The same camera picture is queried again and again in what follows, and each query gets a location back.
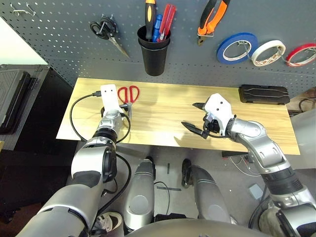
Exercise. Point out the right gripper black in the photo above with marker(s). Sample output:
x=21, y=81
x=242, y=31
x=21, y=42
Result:
x=213, y=127

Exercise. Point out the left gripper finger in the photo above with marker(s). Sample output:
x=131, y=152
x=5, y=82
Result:
x=102, y=111
x=126, y=106

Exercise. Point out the white tape roll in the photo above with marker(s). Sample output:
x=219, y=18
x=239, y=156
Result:
x=254, y=57

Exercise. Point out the orange black screwdriver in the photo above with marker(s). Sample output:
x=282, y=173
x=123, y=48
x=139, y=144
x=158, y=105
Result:
x=149, y=22

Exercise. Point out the orange black pliers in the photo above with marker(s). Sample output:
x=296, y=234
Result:
x=214, y=19

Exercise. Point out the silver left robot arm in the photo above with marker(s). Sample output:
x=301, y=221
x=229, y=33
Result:
x=86, y=160

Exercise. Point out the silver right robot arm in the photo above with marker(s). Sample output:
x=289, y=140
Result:
x=259, y=138

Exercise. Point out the grey metal pegboard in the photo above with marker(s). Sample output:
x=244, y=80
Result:
x=185, y=69

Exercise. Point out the black power strip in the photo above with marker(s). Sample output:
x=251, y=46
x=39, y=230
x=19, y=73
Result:
x=234, y=154

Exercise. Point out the black plastic cup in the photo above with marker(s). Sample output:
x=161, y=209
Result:
x=154, y=61

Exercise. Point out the short black floor tape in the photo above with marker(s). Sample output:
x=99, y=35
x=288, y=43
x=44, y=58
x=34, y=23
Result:
x=169, y=169

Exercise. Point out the blue tape roll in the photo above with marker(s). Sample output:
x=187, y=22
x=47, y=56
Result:
x=220, y=53

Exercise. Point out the black flat tool case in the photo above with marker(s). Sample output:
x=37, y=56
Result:
x=264, y=95

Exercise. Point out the long black floor tape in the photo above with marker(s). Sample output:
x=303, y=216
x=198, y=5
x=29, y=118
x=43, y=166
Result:
x=169, y=188

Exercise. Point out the silver right robot leg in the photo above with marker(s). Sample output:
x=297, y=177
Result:
x=209, y=195

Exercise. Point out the silver robot leg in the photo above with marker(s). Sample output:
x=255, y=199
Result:
x=139, y=197
x=209, y=195

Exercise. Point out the blue tape metal hook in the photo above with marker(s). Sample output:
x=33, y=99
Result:
x=244, y=49

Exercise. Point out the scissors metal hook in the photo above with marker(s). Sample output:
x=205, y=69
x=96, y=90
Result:
x=101, y=24

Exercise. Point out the aluminium black equipment case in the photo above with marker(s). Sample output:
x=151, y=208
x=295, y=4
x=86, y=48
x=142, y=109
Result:
x=14, y=98

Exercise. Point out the silver left robot leg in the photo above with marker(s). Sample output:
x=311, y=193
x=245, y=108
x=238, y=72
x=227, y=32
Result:
x=139, y=197

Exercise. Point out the grey floor pedal box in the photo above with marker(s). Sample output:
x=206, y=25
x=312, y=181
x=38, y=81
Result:
x=255, y=191

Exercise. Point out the white tape metal hook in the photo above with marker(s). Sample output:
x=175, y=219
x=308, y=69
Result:
x=281, y=53

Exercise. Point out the light wooden board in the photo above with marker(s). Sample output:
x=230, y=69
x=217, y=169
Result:
x=1, y=145

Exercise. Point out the black white sneaker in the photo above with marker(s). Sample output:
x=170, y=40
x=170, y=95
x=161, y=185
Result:
x=111, y=219

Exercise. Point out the red tape roll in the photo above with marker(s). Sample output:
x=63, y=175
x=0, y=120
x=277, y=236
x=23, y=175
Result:
x=289, y=59

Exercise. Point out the grey robot torso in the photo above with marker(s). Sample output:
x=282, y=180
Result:
x=197, y=229

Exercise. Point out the khaki trouser leg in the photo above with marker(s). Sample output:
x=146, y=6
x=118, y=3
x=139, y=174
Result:
x=269, y=219

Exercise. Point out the empty double prong hook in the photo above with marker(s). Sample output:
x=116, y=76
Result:
x=29, y=8

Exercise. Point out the red tape metal hook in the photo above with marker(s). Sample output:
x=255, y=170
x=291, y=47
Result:
x=310, y=50

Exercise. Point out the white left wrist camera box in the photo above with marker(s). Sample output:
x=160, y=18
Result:
x=111, y=98

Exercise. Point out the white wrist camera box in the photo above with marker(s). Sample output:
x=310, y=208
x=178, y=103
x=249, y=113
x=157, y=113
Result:
x=218, y=108
x=111, y=98

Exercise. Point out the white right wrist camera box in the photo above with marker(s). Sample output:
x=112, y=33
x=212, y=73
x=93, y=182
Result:
x=218, y=108

